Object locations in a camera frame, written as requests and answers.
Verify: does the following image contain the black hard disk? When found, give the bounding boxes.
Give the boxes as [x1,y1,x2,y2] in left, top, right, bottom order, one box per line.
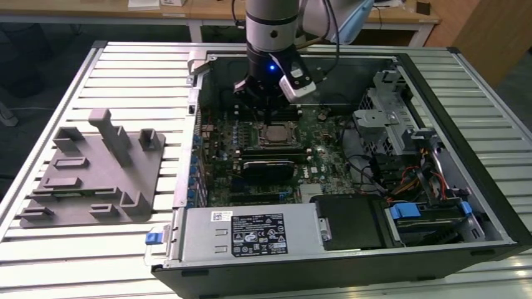
[393,214,467,245]

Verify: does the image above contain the wooden cabinet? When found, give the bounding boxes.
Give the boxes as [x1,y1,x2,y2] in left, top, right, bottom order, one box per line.
[426,0,532,88]

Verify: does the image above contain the blue disk carrier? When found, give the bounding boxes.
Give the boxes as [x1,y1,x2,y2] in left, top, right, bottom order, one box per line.
[389,202,421,222]

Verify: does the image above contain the small silver heatsink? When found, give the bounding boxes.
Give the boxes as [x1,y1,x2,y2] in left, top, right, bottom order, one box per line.
[299,183,326,197]

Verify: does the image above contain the grey plastic latch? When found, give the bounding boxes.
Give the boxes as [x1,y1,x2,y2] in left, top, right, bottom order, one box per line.
[410,128,437,140]

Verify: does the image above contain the silver power supply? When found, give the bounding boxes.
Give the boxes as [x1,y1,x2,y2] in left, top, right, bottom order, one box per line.
[181,206,329,262]

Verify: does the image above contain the CPU socket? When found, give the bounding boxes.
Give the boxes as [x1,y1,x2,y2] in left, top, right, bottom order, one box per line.
[258,121,302,148]

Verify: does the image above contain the silver drive cage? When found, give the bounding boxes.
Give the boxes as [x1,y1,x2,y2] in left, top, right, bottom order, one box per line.
[353,70,422,156]

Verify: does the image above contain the metal socket cover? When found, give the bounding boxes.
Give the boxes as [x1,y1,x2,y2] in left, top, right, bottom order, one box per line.
[261,123,299,147]

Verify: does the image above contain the grey case latch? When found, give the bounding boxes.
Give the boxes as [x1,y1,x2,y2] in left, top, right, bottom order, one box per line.
[187,49,214,77]

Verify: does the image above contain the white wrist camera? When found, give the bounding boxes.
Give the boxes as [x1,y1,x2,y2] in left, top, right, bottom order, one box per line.
[278,62,318,103]

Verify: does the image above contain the orange and yellow wires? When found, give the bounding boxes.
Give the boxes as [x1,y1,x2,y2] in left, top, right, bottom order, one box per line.
[389,176,421,196]

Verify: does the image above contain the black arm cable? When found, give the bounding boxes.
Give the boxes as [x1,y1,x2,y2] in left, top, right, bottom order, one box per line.
[318,0,343,80]

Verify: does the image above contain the black plastic shroud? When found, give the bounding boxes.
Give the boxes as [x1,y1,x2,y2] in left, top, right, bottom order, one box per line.
[310,193,393,252]

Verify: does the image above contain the green motherboard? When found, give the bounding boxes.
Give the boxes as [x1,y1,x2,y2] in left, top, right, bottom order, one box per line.
[195,102,389,208]

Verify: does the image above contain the black graphics card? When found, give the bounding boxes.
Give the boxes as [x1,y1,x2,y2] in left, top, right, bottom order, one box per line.
[242,160,298,182]

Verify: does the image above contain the black PC case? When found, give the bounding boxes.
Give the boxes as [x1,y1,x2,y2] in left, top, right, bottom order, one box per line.
[145,49,532,298]

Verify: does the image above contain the black expansion slot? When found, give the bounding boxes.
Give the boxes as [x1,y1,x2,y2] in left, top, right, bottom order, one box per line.
[230,192,289,202]

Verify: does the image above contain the black RAM slot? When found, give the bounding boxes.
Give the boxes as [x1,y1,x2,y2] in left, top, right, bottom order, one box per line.
[241,148,313,153]
[242,157,313,162]
[241,154,313,159]
[235,110,305,117]
[241,151,313,156]
[235,106,305,113]
[235,115,305,121]
[235,102,305,108]

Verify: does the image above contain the grey parts rack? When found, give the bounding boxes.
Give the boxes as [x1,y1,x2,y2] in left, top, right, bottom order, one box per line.
[19,108,167,230]

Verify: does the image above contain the wooden desk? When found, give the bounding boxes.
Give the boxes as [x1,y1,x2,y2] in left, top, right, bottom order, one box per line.
[0,0,443,47]

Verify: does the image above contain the flat red cable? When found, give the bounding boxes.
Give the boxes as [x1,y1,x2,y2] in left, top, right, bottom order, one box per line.
[439,173,454,201]

